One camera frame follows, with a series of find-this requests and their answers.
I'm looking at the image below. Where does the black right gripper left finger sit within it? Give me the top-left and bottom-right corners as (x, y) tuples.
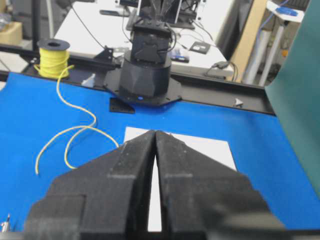
(24, 130), (156, 240)

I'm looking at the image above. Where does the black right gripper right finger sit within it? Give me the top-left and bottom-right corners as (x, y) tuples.
(155, 131), (286, 240)

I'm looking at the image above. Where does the yellow solder wire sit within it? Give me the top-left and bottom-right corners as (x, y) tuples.
(35, 64), (120, 176)

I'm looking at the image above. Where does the orange soldering iron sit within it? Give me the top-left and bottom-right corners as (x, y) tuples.
(0, 214), (11, 233)

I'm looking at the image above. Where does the white paper sheet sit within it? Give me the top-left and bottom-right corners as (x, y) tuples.
(124, 126), (238, 232)

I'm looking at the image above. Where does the blue table mat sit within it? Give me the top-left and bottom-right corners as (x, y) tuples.
(0, 73), (320, 232)

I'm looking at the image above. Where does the dark green backdrop sheet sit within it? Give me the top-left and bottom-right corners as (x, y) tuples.
(265, 0), (320, 195)

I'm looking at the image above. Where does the white background desk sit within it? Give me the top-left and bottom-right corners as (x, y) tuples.
(55, 0), (234, 78)

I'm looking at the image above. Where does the black aluminium frame rail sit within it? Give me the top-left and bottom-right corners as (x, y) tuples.
(0, 43), (276, 116)

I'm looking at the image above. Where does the black spool of yellow wire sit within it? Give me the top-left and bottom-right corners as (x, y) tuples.
(34, 38), (70, 79)

